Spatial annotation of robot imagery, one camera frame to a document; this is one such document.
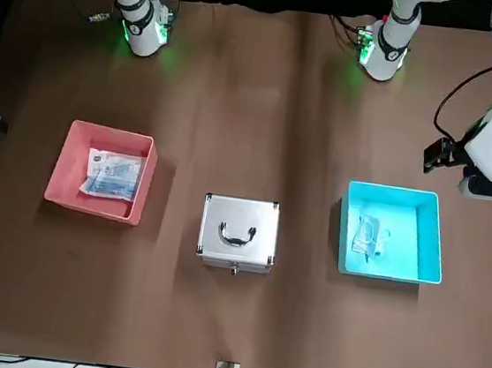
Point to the used light blue face mask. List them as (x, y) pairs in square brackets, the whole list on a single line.
[(371, 236)]

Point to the new face mask packet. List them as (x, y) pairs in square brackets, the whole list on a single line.
[(113, 175)]

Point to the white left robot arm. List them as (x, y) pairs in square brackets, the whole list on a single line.
[(387, 53)]

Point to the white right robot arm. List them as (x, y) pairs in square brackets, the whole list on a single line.
[(141, 25)]

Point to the blue plastic box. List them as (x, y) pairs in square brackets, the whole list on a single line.
[(427, 231)]

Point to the pink plastic box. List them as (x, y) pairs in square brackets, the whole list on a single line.
[(70, 164)]

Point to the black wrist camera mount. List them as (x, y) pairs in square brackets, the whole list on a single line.
[(438, 155)]

